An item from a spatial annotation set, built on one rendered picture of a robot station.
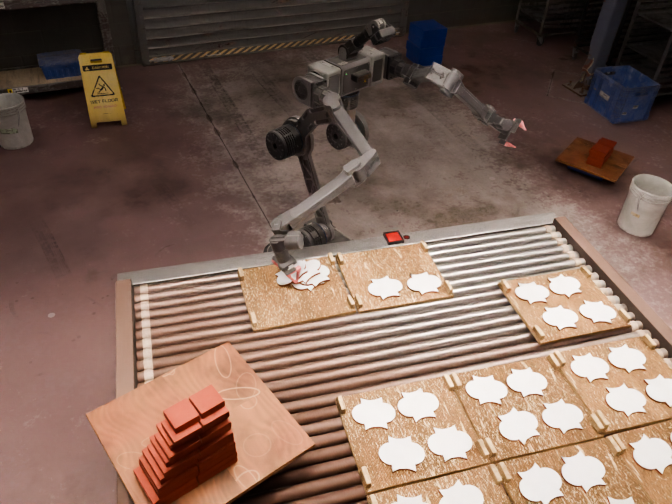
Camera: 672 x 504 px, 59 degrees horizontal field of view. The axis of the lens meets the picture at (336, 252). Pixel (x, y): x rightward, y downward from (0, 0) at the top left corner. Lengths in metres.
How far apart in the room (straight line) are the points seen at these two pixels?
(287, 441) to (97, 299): 2.29
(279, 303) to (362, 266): 0.41
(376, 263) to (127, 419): 1.21
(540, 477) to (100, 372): 2.35
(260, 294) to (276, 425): 0.69
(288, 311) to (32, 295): 2.11
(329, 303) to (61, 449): 1.56
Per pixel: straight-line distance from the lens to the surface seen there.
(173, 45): 6.84
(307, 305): 2.39
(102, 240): 4.37
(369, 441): 2.01
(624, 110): 6.46
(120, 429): 1.97
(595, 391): 2.36
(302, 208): 2.36
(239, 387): 2.00
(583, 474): 2.12
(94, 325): 3.78
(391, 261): 2.61
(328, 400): 2.12
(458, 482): 1.98
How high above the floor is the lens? 2.62
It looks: 40 degrees down
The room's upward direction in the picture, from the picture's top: 4 degrees clockwise
